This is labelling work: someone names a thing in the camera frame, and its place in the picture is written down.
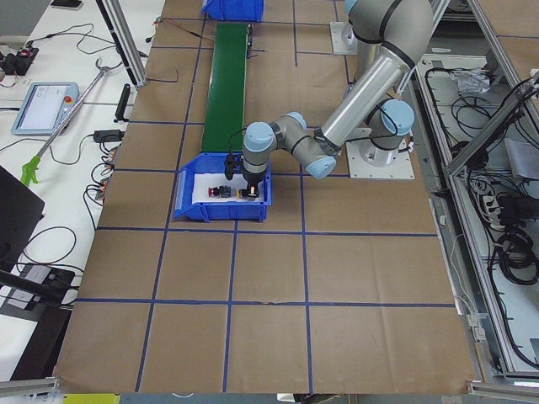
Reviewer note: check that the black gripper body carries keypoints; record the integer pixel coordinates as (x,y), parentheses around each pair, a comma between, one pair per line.
(253,178)

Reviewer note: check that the blue bin near arm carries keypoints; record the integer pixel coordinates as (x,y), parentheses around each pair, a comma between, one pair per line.
(204,211)
(234,10)

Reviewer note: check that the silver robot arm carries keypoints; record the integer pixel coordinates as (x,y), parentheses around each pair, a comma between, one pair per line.
(401,30)

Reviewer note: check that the white foam pad left bin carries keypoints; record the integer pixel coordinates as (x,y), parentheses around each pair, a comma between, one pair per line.
(203,181)

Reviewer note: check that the green conveyor belt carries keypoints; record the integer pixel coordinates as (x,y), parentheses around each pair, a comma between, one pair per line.
(226,95)

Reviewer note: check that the black power adapter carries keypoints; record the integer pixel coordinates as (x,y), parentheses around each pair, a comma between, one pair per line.
(102,136)

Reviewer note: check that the teach pendant tablet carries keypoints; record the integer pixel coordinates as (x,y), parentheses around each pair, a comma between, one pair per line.
(45,104)

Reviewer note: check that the black laptop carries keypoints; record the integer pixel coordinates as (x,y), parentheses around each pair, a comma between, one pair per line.
(21,210)

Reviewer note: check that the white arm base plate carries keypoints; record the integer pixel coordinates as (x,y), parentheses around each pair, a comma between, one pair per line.
(366,161)
(343,40)

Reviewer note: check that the black handle bar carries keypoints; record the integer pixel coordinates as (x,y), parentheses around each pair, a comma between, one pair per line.
(122,104)

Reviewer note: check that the aluminium frame post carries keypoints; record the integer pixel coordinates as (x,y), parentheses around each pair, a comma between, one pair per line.
(117,26)

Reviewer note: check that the green handled reacher grabber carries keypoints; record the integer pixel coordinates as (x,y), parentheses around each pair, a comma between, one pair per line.
(29,169)

